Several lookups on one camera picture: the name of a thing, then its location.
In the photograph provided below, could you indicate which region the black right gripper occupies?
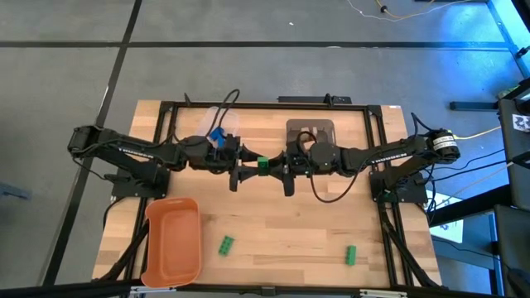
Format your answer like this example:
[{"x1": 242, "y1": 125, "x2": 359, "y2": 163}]
[{"x1": 267, "y1": 140, "x2": 314, "y2": 198}]

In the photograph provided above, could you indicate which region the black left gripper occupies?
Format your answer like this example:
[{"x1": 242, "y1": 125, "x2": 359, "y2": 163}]
[{"x1": 206, "y1": 134, "x2": 260, "y2": 193}]

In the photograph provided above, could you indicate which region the grey translucent plastic container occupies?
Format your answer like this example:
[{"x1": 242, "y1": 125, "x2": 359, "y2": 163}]
[{"x1": 286, "y1": 118, "x2": 335, "y2": 147}]

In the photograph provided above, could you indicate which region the clear plastic container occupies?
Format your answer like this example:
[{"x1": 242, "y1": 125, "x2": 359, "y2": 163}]
[{"x1": 194, "y1": 106, "x2": 240, "y2": 144}]

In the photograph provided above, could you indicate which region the orange plastic container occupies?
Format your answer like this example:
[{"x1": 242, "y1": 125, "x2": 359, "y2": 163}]
[{"x1": 141, "y1": 197, "x2": 203, "y2": 289}]

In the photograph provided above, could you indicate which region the white paper sheet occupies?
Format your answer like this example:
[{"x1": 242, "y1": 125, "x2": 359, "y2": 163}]
[{"x1": 430, "y1": 190, "x2": 465, "y2": 244}]

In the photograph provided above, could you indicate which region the black floor bar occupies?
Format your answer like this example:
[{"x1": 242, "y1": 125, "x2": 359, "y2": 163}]
[{"x1": 449, "y1": 101, "x2": 500, "y2": 112}]

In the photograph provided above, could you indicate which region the black aluminium crossbar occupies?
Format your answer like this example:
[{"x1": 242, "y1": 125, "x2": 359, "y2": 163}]
[{"x1": 0, "y1": 281, "x2": 530, "y2": 298}]

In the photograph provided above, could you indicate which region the grey floor object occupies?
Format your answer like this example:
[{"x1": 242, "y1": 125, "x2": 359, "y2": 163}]
[{"x1": 0, "y1": 181, "x2": 32, "y2": 200}]

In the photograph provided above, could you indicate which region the dark grey cabinet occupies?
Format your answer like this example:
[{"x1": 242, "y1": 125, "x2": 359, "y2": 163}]
[{"x1": 496, "y1": 97, "x2": 530, "y2": 212}]

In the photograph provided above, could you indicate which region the black and white marker tag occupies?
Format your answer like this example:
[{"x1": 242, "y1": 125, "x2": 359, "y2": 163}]
[{"x1": 512, "y1": 113, "x2": 530, "y2": 133}]

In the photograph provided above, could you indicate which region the black aluminium table frame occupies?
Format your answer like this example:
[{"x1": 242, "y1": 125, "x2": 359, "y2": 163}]
[{"x1": 99, "y1": 99, "x2": 442, "y2": 291}]

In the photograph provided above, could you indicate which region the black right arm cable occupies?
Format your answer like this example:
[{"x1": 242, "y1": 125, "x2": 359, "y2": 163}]
[{"x1": 296, "y1": 131, "x2": 368, "y2": 204}]

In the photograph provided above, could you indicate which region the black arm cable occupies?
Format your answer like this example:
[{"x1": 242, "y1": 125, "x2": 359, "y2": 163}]
[
  {"x1": 296, "y1": 131, "x2": 368, "y2": 204},
  {"x1": 213, "y1": 88, "x2": 242, "y2": 137}
]

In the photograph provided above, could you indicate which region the black mount bar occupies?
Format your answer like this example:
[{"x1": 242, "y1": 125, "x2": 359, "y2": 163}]
[{"x1": 277, "y1": 94, "x2": 353, "y2": 105}]

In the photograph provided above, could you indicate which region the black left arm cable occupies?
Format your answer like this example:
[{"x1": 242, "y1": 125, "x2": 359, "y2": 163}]
[{"x1": 213, "y1": 88, "x2": 242, "y2": 137}]

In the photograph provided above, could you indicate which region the thin white cable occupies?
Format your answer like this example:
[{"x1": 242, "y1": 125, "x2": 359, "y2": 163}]
[{"x1": 345, "y1": 0, "x2": 471, "y2": 22}]

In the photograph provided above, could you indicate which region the yellow cable with black plug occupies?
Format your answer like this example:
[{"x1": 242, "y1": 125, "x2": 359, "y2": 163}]
[{"x1": 374, "y1": 0, "x2": 436, "y2": 21}]

